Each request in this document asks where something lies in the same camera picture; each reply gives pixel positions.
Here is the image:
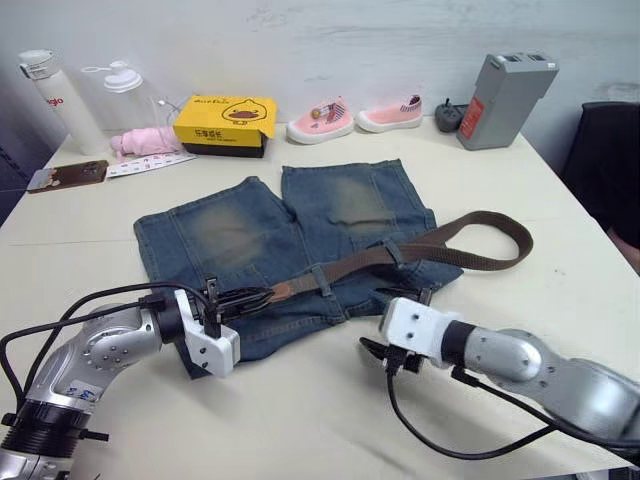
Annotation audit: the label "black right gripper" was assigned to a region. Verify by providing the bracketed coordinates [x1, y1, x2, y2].
[358, 285, 433, 374]

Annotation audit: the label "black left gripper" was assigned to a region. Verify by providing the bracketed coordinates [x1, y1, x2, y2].
[199, 274, 274, 338]

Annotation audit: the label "brown braided belt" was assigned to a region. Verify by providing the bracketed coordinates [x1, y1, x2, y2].
[271, 210, 534, 305]

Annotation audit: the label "blue denim shorts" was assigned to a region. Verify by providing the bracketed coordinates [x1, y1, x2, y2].
[132, 158, 465, 382]

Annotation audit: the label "white printed paper strip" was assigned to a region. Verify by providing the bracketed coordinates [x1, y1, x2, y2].
[105, 151, 198, 179]

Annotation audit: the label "yellow duck shoe box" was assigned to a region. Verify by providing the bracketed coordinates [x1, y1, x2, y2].
[172, 94, 278, 160]

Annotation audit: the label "pink crumpled cloth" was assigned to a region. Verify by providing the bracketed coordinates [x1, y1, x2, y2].
[109, 126, 182, 162]

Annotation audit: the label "pink child shoe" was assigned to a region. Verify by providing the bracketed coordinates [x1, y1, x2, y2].
[285, 96, 355, 146]
[355, 94, 424, 134]

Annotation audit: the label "black power adapter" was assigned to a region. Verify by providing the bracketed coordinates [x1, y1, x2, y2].
[434, 97, 472, 134]

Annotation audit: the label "smartphone with brown case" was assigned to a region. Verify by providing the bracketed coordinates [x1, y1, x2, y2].
[26, 159, 110, 195]

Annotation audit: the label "clear shaker bottle white lid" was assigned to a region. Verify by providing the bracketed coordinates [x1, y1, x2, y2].
[81, 60, 157, 137]

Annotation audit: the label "grey battery pack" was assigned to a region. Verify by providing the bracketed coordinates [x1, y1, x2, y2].
[455, 50, 561, 152]

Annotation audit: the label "black chair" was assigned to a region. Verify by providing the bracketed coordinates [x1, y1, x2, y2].
[559, 101, 640, 277]

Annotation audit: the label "white thermos bottle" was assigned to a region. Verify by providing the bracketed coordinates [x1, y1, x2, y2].
[18, 49, 105, 157]

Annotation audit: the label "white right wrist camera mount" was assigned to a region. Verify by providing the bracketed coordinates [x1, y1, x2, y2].
[378, 296, 462, 368]

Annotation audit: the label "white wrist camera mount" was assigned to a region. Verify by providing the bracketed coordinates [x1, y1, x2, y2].
[174, 288, 242, 377]
[378, 296, 462, 368]

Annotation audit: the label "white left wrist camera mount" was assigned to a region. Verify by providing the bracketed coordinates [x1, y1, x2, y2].
[174, 288, 242, 377]

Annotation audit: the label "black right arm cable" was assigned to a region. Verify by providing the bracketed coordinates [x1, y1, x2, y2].
[383, 359, 640, 460]

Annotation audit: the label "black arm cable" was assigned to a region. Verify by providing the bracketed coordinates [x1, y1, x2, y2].
[0, 281, 212, 402]
[383, 359, 640, 460]

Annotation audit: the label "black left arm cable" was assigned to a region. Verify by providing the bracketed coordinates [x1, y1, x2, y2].
[0, 281, 212, 402]

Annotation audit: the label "thin white cable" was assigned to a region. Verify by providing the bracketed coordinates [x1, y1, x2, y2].
[155, 97, 190, 123]

